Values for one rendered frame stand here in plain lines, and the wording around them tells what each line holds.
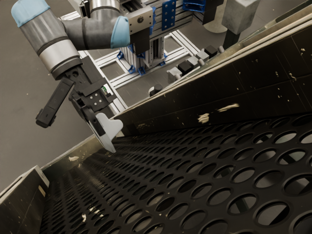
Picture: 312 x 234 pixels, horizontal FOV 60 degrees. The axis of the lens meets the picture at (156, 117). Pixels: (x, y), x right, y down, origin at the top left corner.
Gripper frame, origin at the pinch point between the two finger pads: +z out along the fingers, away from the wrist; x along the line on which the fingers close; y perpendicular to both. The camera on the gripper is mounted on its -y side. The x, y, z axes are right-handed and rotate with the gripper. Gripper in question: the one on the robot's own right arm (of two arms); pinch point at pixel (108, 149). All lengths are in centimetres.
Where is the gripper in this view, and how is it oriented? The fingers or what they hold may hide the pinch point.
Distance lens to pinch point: 61.1
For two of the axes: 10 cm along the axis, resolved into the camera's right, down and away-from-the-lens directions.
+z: 5.2, 8.4, 1.1
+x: -3.3, 0.8, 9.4
